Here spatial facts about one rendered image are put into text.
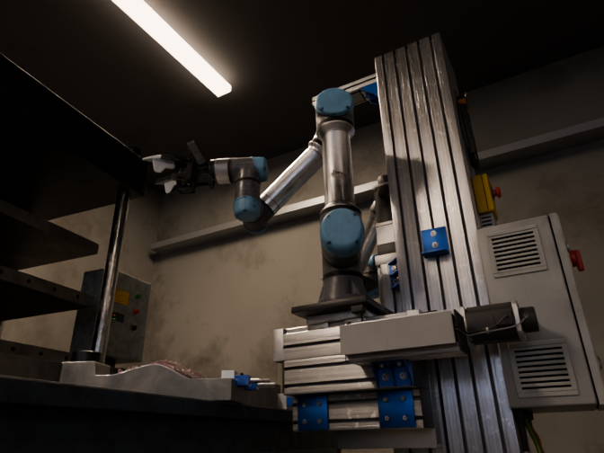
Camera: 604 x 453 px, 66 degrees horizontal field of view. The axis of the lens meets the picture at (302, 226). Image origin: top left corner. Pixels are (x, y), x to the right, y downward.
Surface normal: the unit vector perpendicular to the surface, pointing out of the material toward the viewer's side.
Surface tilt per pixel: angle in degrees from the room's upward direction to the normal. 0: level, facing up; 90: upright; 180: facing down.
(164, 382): 90
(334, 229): 98
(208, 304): 90
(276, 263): 90
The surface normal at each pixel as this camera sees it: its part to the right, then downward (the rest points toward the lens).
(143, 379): -0.10, -0.41
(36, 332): 0.87, -0.22
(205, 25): 0.02, 0.91
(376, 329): -0.49, -0.36
